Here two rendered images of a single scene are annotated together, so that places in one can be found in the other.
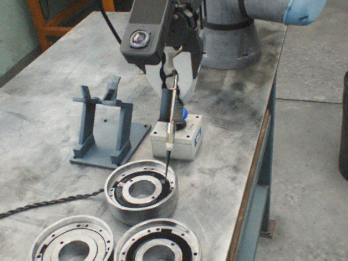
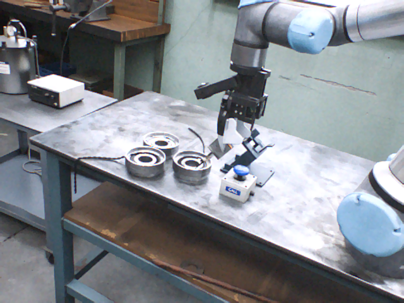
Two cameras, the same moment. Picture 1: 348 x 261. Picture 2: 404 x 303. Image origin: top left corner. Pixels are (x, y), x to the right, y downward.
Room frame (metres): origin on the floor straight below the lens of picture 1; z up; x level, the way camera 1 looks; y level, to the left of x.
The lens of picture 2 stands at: (0.49, -0.82, 1.33)
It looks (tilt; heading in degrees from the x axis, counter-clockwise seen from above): 27 degrees down; 91
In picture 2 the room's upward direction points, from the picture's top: 9 degrees clockwise
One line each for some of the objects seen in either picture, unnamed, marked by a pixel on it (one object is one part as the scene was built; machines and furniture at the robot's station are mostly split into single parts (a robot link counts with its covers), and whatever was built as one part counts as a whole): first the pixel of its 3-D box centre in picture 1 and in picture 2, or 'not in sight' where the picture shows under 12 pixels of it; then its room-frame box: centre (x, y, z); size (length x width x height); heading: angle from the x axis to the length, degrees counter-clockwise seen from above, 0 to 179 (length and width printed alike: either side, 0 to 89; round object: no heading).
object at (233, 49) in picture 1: (228, 35); (387, 234); (0.90, -0.15, 0.85); 0.15 x 0.15 x 0.10
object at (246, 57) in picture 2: not in sight; (249, 55); (0.54, -0.01, 1.15); 0.08 x 0.08 x 0.05
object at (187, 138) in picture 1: (179, 133); (240, 185); (0.59, -0.01, 0.82); 0.08 x 0.07 x 0.05; 158
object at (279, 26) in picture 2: not in sight; (302, 28); (0.63, -0.07, 1.23); 0.11 x 0.11 x 0.08; 49
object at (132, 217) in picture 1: (142, 193); (191, 166); (0.45, 0.05, 0.82); 0.10 x 0.10 x 0.04
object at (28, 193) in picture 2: not in sight; (31, 161); (-0.34, 0.68, 0.34); 0.67 x 0.46 x 0.68; 162
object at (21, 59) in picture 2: not in sight; (31, 60); (-0.31, 0.70, 0.83); 0.41 x 0.19 x 0.30; 162
